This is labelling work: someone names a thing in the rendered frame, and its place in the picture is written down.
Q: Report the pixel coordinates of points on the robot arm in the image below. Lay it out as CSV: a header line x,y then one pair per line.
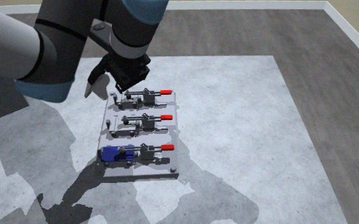
x,y
43,59

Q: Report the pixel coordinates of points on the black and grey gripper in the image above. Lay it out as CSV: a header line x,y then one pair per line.
x,y
126,73

